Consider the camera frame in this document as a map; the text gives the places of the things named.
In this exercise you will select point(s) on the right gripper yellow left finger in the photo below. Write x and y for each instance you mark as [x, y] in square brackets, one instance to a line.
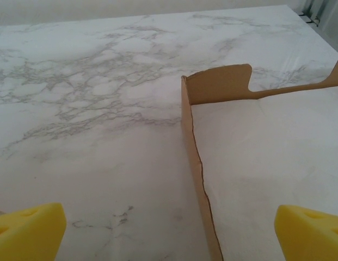
[27, 233]

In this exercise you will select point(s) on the white napkin stack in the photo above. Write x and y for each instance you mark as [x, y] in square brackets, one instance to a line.
[266, 163]

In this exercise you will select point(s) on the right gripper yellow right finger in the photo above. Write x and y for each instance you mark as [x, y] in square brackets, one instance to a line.
[310, 236]

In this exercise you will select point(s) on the brown cardboard tray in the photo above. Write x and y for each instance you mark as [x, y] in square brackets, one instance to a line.
[212, 87]

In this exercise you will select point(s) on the right aluminium frame post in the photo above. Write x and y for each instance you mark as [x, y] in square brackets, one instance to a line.
[310, 11]

